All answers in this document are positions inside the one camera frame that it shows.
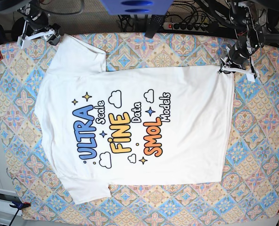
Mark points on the black remote-like bracket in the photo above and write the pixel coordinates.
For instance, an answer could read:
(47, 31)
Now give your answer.
(155, 23)

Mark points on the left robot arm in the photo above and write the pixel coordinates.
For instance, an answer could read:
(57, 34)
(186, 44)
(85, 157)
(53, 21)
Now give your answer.
(254, 23)

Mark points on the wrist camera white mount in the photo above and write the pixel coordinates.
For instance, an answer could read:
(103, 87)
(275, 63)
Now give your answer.
(24, 40)
(251, 74)

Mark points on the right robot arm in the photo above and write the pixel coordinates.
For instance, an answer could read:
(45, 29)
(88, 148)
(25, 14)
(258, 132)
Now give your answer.
(25, 8)

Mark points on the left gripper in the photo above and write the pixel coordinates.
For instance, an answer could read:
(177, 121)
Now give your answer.
(238, 54)

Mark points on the white printed T-shirt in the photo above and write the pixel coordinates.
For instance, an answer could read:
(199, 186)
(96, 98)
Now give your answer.
(144, 126)

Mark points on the blue orange clamp bottom left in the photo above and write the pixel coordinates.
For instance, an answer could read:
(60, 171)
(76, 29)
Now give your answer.
(18, 207)

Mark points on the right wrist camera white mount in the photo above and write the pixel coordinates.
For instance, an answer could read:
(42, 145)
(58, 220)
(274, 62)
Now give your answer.
(24, 40)

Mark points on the black round stand base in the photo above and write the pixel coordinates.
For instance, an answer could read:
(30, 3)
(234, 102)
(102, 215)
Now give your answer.
(17, 28)

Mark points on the white cabinet box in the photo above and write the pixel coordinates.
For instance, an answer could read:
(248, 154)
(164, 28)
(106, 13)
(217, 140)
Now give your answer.
(7, 196)

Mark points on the patterned tile tablecloth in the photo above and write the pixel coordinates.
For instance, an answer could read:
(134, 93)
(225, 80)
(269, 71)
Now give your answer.
(248, 192)

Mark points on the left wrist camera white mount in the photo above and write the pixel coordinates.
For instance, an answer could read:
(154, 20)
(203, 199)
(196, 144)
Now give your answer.
(251, 74)

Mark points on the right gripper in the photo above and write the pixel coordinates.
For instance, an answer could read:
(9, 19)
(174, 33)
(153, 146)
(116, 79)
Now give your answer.
(40, 22)

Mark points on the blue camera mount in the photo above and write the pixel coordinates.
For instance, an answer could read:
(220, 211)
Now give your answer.
(130, 7)

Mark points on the white power strip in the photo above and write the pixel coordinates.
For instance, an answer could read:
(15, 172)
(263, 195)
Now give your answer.
(172, 26)

